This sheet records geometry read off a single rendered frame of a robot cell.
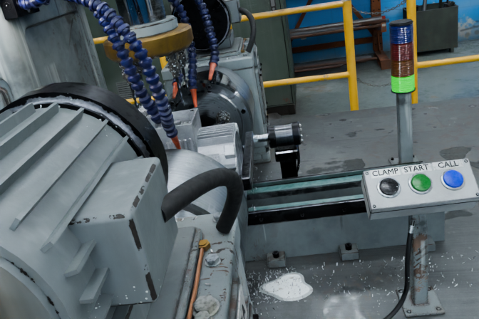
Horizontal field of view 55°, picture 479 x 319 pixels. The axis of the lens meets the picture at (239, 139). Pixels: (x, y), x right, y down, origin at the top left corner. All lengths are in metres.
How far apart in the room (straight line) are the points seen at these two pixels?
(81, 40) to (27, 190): 0.84
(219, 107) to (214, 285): 0.78
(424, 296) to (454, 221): 0.29
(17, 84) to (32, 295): 0.63
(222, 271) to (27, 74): 0.54
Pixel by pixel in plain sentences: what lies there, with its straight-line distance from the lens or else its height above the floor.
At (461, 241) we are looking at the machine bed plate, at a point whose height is 0.80.
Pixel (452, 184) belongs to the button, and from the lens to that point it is 0.79.
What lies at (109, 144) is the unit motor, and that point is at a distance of 0.41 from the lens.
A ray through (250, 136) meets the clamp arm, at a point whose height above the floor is 1.03.
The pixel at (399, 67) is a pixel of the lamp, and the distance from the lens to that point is 1.29.
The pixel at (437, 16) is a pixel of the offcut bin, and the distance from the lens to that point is 5.60.
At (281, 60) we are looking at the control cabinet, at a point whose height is 0.51.
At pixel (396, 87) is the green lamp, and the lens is 1.31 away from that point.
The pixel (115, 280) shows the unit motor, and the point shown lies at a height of 1.26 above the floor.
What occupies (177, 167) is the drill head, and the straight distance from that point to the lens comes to 0.73.
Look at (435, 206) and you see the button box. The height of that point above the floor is 1.03.
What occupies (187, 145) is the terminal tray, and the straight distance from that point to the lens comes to 0.97.
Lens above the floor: 1.46
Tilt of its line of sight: 22 degrees down
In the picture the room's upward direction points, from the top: 10 degrees counter-clockwise
